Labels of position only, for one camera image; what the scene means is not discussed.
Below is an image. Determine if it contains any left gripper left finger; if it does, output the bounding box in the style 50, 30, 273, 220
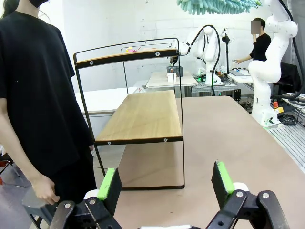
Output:
49, 167, 123, 229

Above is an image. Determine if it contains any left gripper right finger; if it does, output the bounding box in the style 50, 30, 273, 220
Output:
206, 161, 290, 229

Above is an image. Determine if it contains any turquoise chenille duster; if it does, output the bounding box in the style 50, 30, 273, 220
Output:
176, 0, 263, 16

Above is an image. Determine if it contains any person's right forearm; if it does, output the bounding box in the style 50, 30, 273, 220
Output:
0, 97, 46, 186

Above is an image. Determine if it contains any black metal wood shelf rack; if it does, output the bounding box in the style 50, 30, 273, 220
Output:
73, 37, 186, 191

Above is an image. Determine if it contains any person's right hand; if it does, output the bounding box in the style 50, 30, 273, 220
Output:
30, 175, 61, 206

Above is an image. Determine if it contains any grey stool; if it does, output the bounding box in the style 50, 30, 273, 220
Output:
21, 187, 59, 229

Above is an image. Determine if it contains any yellow emergency stop button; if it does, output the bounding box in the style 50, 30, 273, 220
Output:
272, 101, 285, 115

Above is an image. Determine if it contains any light wooden table board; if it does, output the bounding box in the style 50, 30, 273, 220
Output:
145, 71, 199, 89

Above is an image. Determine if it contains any black mesh basket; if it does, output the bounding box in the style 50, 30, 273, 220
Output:
165, 65, 183, 77

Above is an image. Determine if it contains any person in black shirt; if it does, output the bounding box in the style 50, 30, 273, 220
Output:
0, 0, 97, 206

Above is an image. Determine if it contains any black office chair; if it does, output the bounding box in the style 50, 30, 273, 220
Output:
275, 62, 299, 94

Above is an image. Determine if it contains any background person in black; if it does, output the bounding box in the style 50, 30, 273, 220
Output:
234, 17, 272, 64

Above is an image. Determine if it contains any aluminium frame table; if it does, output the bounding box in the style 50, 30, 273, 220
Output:
190, 78, 254, 98

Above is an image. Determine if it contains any black camera stand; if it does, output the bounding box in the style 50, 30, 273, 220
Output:
221, 28, 234, 75

